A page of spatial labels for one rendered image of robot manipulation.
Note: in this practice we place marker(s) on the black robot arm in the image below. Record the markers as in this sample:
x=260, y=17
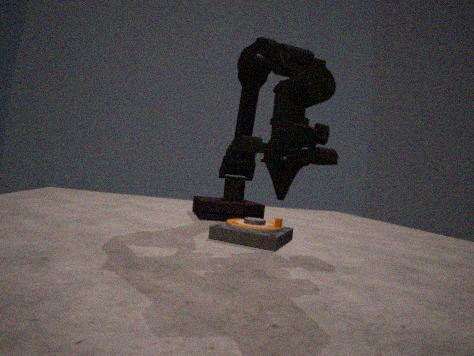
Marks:
x=310, y=83

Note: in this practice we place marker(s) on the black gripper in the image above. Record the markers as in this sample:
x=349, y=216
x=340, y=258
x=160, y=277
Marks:
x=283, y=171

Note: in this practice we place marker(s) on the orange round plate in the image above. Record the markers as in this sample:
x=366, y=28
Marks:
x=269, y=227

